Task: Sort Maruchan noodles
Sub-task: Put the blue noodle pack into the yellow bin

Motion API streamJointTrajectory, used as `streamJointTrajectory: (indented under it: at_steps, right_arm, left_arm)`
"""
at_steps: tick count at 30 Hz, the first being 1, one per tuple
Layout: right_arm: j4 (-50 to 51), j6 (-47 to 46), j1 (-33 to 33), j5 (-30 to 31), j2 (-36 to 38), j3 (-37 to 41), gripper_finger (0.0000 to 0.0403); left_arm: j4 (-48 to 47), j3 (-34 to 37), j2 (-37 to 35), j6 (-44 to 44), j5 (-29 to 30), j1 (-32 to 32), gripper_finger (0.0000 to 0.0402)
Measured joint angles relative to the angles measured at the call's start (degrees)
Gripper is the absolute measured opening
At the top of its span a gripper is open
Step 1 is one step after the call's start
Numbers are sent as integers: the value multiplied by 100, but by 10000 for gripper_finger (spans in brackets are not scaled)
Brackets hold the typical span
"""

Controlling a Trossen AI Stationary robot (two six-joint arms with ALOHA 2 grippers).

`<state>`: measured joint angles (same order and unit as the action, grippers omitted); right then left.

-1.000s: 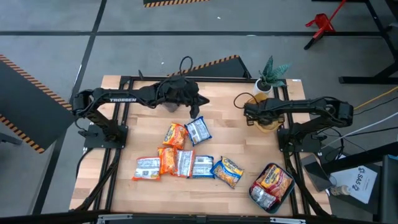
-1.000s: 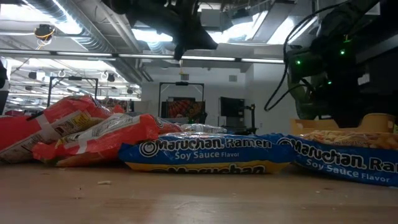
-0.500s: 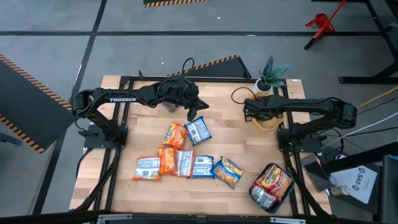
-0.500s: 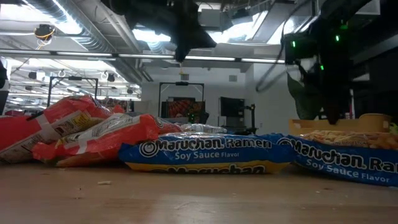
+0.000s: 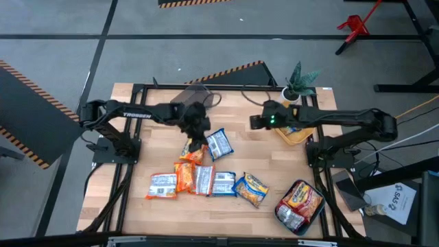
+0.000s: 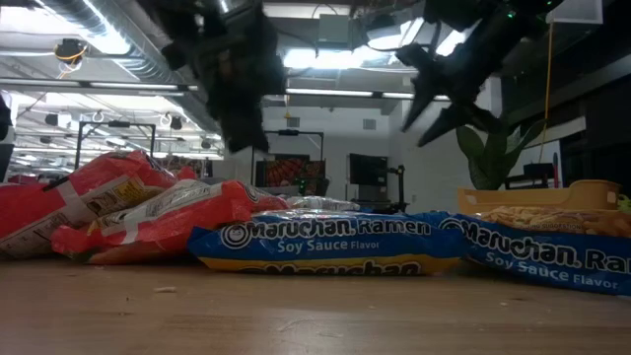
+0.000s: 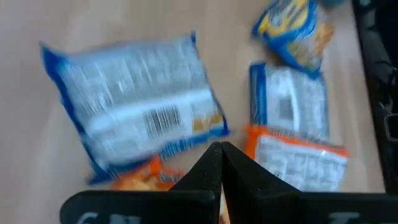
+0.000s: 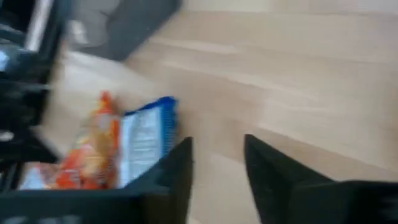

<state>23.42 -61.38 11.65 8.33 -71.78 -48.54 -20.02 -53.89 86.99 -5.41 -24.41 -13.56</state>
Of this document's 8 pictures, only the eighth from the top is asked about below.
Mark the black metal table frame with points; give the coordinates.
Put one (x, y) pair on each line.
(18, 102)

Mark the blue Maruchan noodle pack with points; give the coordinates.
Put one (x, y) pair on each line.
(143, 146)

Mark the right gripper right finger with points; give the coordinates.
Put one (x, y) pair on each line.
(280, 193)

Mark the silver aluminium bracket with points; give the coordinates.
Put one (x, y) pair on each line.
(38, 25)

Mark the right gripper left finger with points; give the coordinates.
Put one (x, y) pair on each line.
(174, 186)

